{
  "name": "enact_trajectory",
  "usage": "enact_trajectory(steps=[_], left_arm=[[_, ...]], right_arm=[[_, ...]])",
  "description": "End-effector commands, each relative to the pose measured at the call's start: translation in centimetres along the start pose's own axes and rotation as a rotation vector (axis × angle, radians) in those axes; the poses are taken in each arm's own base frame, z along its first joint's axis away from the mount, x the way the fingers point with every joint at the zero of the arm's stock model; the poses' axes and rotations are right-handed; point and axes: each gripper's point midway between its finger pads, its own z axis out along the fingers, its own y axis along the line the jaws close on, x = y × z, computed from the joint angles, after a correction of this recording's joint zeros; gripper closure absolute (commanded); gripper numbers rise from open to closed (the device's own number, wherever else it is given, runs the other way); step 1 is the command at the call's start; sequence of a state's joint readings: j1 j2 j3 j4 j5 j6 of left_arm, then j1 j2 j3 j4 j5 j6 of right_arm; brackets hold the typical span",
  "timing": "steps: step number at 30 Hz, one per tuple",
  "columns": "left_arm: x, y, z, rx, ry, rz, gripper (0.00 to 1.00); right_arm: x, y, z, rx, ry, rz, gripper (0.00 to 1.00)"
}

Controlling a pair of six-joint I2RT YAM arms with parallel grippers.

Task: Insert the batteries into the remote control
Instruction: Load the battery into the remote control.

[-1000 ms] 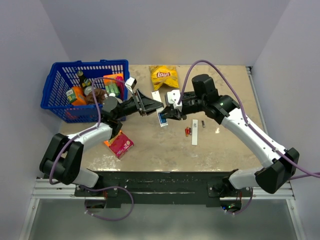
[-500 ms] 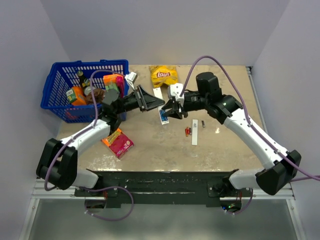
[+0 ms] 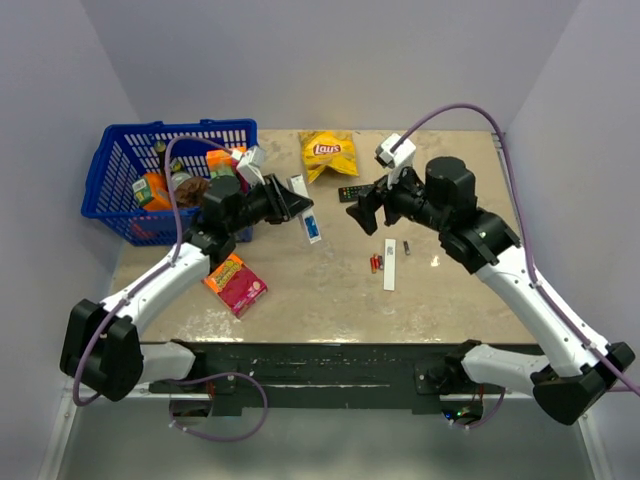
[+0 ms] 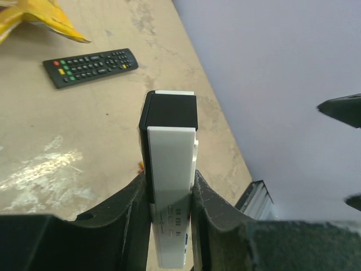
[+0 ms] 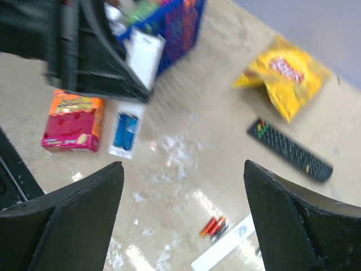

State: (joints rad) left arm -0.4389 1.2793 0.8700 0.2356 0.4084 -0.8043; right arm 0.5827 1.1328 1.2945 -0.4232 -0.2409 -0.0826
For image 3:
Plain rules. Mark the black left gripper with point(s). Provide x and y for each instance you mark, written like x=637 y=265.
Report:
x=273 y=189

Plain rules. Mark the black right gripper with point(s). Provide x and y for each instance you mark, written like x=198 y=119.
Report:
x=365 y=210

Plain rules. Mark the white remote battery cover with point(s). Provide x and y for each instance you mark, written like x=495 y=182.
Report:
x=389 y=275

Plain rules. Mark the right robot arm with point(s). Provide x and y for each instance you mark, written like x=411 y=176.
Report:
x=576 y=367

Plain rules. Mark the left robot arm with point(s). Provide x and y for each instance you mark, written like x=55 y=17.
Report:
x=102 y=348

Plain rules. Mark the black TV remote control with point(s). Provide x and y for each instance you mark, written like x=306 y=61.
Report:
x=349 y=194

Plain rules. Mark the yellow Lays chips bag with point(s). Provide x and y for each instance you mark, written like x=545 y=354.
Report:
x=328 y=150

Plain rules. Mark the orange green snack box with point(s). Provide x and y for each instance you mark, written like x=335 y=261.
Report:
x=223 y=163

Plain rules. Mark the pink orange candy box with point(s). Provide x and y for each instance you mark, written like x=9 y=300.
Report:
x=236 y=285

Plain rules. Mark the brown round package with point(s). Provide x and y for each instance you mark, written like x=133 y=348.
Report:
x=190 y=193

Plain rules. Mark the dark glass bottle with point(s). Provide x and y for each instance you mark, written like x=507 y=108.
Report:
x=178 y=172

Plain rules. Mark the orange juice carton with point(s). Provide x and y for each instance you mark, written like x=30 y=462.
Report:
x=150 y=192

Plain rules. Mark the blue plastic shopping basket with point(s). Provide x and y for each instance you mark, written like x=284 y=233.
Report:
x=125 y=153

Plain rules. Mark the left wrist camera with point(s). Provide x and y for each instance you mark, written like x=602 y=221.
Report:
x=249 y=163

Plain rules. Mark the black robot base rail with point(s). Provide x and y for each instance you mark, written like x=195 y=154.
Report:
x=354 y=376

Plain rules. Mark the aluminium frame rail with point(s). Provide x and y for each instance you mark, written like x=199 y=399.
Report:
x=596 y=452

